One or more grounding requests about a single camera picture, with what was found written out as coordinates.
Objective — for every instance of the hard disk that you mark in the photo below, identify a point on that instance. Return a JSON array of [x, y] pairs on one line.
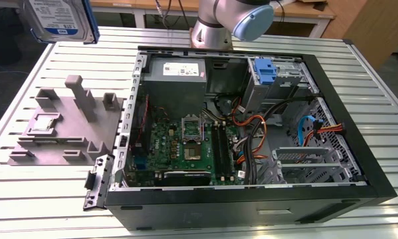
[[59, 17]]

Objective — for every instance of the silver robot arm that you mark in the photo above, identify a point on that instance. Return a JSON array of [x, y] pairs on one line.
[[211, 35]]

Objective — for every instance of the grey power supply unit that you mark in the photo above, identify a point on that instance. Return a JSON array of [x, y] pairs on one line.
[[175, 94]]

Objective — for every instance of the black RAM slot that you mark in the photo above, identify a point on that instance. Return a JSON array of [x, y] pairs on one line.
[[218, 149]]

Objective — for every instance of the CPU socket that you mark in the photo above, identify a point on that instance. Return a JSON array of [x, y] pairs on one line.
[[193, 153]]

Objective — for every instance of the green motherboard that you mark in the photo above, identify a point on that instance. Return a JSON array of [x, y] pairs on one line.
[[166, 149]]

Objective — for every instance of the silver drive cage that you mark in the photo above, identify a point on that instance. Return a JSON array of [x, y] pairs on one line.
[[262, 94]]

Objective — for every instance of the black graphics card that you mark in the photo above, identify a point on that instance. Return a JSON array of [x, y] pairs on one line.
[[185, 175]]

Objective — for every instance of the blue plastic drive latch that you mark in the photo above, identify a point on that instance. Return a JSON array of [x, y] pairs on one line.
[[265, 71]]

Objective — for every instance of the grey parts rack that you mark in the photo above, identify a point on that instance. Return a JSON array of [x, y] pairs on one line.
[[86, 139]]

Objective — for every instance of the black PC case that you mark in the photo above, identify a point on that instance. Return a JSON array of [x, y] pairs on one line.
[[218, 206]]

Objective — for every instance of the green RAM stick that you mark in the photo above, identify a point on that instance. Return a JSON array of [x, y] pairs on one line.
[[48, 142]]

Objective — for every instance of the silver CPU chip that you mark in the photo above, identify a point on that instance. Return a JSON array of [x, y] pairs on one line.
[[44, 124]]

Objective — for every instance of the wooden desk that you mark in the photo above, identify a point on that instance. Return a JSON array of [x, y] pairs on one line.
[[305, 12]]

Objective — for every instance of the wooden cabinet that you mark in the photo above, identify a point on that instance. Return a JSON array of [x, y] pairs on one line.
[[378, 30]]

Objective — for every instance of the black office chair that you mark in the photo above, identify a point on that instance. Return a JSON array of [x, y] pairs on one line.
[[3, 37]]

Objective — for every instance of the silver expansion slot bracket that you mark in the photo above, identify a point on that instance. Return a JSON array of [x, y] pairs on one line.
[[101, 174]]

